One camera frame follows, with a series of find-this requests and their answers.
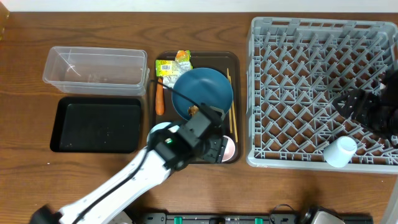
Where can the wooden chopstick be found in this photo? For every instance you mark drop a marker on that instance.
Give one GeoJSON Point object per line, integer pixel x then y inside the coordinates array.
{"type": "Point", "coordinates": [234, 116]}
{"type": "Point", "coordinates": [230, 111]}

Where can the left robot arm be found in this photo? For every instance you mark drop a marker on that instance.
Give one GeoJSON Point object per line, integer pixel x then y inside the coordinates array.
{"type": "Point", "coordinates": [168, 150]}

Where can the grey plastic dishwasher rack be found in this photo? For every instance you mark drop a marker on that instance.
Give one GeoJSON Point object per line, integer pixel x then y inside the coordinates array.
{"type": "Point", "coordinates": [295, 69]}

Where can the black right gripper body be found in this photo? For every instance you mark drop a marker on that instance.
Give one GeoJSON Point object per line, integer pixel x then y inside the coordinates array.
{"type": "Point", "coordinates": [369, 112]}

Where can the brown serving tray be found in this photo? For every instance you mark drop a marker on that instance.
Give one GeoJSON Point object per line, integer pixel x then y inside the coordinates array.
{"type": "Point", "coordinates": [220, 61]}

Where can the wooden chopstick left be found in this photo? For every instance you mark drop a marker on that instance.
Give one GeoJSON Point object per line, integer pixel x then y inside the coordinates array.
{"type": "Point", "coordinates": [230, 111]}

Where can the black tray bin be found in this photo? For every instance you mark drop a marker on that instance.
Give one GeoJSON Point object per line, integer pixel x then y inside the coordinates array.
{"type": "Point", "coordinates": [96, 125]}

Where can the light blue cup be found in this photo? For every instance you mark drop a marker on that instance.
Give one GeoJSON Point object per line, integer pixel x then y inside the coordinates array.
{"type": "Point", "coordinates": [339, 153]}

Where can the yellow green snack wrapper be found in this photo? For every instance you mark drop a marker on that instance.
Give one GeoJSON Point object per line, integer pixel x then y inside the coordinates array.
{"type": "Point", "coordinates": [171, 70]}

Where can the wooden chopstick right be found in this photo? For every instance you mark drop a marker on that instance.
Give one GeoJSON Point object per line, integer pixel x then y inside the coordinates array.
{"type": "Point", "coordinates": [234, 116]}

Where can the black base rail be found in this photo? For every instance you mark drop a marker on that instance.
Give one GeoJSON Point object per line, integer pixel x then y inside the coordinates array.
{"type": "Point", "coordinates": [314, 215]}

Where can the orange carrot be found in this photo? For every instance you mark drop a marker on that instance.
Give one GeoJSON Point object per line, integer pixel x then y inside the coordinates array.
{"type": "Point", "coordinates": [159, 98]}

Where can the dark blue plate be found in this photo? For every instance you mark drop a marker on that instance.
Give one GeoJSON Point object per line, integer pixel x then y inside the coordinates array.
{"type": "Point", "coordinates": [206, 85]}

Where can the light blue bowl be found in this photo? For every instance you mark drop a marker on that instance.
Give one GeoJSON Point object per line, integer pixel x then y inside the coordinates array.
{"type": "Point", "coordinates": [165, 125]}

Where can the pink cup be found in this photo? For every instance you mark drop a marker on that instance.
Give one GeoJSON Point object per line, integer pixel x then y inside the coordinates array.
{"type": "Point", "coordinates": [229, 149]}

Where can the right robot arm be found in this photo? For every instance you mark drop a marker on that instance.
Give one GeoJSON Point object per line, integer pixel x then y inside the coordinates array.
{"type": "Point", "coordinates": [377, 114]}

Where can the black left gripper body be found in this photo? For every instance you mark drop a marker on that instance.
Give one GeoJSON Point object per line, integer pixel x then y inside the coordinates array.
{"type": "Point", "coordinates": [213, 148]}

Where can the clear plastic bin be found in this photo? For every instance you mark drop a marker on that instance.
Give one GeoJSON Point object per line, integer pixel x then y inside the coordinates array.
{"type": "Point", "coordinates": [97, 71]}

